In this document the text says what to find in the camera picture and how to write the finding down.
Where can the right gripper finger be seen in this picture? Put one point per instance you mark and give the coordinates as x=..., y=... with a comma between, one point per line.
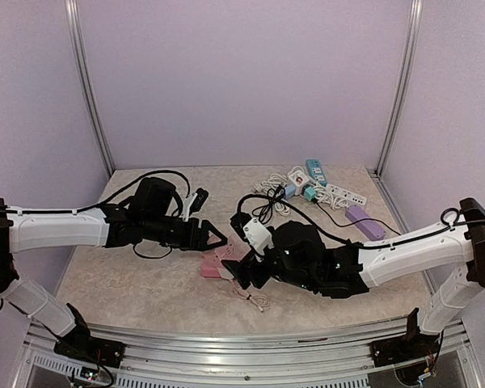
x=240, y=275
x=235, y=264

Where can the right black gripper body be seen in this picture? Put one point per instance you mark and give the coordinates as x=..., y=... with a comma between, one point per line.
x=298, y=278

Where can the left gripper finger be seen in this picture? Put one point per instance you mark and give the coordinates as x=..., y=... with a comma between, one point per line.
x=210, y=235
x=207, y=246

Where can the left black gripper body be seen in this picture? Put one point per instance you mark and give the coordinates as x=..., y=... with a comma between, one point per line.
x=156, y=230

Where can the pink triangular power socket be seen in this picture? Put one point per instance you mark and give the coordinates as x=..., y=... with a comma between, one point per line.
x=211, y=266

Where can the light blue charger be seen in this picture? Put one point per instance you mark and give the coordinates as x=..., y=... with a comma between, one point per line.
x=289, y=191

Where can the white cartoon charger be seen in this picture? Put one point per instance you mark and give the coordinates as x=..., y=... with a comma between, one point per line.
x=298, y=178

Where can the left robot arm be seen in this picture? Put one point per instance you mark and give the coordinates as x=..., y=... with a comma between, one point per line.
x=30, y=229

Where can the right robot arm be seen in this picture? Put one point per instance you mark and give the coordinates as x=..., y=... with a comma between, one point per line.
x=458, y=238

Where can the mint green charger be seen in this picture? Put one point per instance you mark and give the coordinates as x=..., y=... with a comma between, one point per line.
x=310, y=193

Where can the purple power strip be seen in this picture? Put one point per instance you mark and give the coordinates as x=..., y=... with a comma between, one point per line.
x=364, y=223

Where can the white power strip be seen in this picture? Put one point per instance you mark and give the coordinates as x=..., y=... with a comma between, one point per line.
x=338, y=197

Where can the teal power strip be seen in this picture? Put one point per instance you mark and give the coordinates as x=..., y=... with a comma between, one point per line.
x=315, y=171

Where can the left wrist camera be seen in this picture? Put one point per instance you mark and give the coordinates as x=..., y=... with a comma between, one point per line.
x=193, y=203

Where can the aluminium front rail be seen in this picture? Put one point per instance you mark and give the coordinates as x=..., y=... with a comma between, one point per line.
x=330, y=357

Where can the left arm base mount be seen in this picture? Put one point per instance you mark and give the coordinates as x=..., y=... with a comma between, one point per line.
x=98, y=351

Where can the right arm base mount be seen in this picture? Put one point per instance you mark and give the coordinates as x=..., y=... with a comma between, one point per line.
x=398, y=350

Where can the left aluminium post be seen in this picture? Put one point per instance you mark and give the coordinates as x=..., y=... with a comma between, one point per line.
x=78, y=46

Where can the aluminium post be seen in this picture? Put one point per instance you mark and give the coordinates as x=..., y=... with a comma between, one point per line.
x=413, y=29
x=78, y=46

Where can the right aluminium post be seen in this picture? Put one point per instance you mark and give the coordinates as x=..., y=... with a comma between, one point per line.
x=413, y=29

